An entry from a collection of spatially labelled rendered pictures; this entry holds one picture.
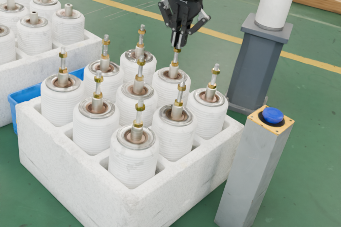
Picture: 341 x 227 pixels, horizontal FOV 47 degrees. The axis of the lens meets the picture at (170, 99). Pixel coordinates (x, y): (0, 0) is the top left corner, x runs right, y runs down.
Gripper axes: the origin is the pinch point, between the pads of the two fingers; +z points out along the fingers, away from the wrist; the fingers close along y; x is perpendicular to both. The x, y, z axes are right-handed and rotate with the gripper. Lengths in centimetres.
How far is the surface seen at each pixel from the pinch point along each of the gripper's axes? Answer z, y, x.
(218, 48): 35, -16, 76
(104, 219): 26.6, 6.5, -33.4
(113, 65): 9.7, -13.0, -6.9
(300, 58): 35, 16, 97
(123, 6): 35, -73, 82
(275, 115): 2.1, 28.1, -11.0
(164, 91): 12.2, 0.8, -4.7
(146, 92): 9.8, -0.3, -11.1
